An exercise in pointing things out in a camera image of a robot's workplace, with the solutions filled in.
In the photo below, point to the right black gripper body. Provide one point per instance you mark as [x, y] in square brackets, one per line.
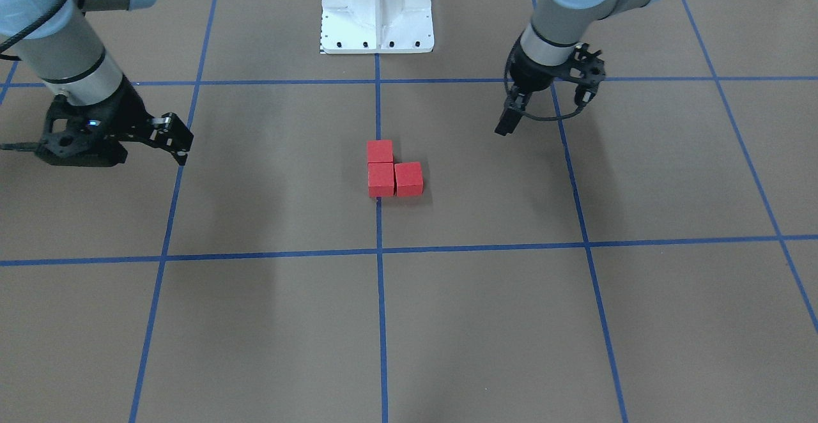
[130, 114]

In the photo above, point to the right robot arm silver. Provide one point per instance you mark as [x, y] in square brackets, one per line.
[59, 44]

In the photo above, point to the white pedestal column base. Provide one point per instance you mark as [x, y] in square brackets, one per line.
[376, 27]

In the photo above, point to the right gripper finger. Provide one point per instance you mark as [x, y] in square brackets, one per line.
[170, 133]
[179, 152]

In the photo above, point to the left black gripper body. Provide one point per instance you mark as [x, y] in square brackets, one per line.
[535, 74]

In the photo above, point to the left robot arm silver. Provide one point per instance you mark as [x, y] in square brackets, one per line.
[550, 48]

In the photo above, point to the red block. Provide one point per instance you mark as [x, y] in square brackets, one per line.
[379, 151]
[380, 180]
[409, 179]

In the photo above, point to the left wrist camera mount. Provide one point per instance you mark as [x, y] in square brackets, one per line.
[585, 70]

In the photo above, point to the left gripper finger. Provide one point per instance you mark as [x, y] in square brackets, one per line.
[513, 112]

